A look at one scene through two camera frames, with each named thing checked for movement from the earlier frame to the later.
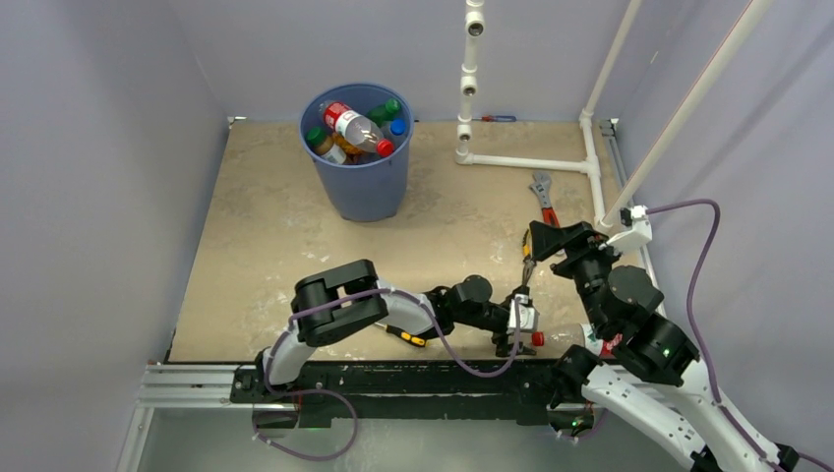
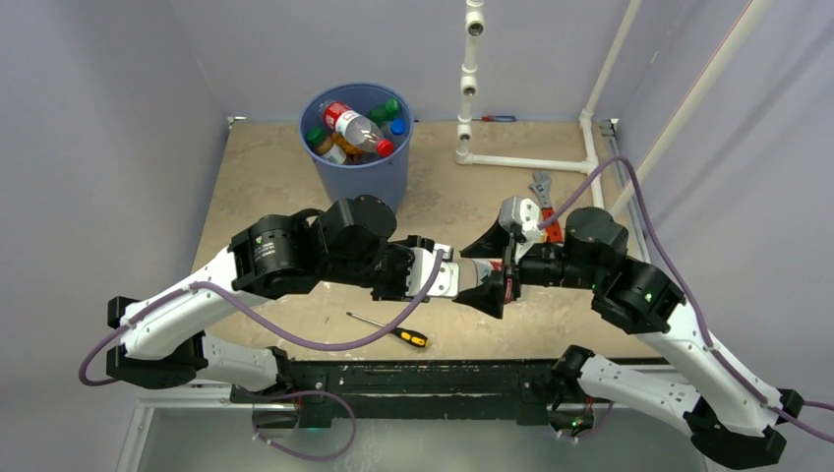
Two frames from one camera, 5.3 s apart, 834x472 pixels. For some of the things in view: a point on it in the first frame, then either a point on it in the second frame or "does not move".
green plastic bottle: x=383 y=114 does not move
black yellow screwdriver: x=414 y=339 does not move
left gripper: x=503 y=346 -> x=405 y=248
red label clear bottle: x=358 y=131 does not move
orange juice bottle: x=350 y=147 does not move
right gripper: x=575 y=239 -> x=489 y=294
